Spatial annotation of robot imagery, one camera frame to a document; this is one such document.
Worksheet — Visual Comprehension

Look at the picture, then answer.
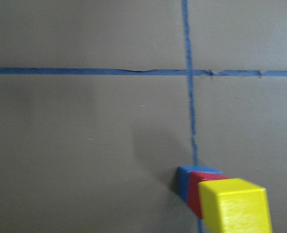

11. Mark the blue wooden block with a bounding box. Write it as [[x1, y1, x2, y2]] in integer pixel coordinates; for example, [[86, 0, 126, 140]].
[[178, 166, 223, 203]]

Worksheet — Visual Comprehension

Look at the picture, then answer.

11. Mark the red wooden block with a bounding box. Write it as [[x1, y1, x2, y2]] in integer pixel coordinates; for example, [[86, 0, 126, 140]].
[[187, 171, 229, 219]]

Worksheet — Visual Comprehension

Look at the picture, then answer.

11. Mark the yellow wooden block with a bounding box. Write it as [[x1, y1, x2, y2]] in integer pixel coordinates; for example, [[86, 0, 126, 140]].
[[198, 178, 272, 233]]

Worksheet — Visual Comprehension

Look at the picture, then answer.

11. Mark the brown paper table cover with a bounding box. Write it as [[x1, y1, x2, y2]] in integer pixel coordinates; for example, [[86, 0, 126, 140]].
[[0, 0, 287, 233]]

